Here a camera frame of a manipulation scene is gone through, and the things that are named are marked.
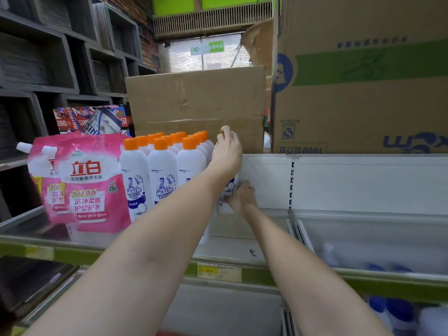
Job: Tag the person's right hand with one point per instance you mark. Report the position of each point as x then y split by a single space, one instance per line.
243 201

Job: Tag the person's left hand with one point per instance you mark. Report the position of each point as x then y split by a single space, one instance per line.
227 153

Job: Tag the person's right fingers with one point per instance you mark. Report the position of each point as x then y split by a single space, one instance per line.
238 191

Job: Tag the person's left fingers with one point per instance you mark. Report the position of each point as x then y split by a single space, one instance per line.
227 133

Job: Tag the white cleaner bottle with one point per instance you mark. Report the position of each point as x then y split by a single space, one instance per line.
230 188

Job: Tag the person's right forearm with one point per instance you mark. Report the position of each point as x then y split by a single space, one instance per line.
304 276

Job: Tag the person's left forearm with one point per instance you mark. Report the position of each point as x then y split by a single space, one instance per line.
147 255

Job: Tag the plain brown cardboard box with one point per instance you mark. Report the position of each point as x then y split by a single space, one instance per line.
196 101

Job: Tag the row of orange-capped white bottles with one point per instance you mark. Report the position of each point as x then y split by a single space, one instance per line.
162 167

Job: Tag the yellow price label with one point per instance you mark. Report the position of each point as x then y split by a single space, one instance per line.
219 272

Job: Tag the green door sticker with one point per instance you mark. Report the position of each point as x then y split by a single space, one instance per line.
210 47

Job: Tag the torn brown cardboard flap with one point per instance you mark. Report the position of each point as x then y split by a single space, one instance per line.
260 41

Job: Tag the white shelf with green edge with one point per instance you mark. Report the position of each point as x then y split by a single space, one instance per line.
350 185

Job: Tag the white vent grille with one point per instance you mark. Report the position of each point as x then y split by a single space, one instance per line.
213 19

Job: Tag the green sign panel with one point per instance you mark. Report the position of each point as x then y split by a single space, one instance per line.
175 4

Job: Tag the red and blue printed carton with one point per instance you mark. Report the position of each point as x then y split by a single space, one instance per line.
87 118

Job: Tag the large green-printed cardboard box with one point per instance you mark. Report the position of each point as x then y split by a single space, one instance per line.
360 83

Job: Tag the pink detergent pouch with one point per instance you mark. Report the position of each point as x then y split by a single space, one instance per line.
94 192
43 178

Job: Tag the blue-capped white bottle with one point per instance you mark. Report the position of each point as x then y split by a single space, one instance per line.
400 313
378 306

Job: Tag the dark wooden cubby shelving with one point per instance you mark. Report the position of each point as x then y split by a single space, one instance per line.
42 59

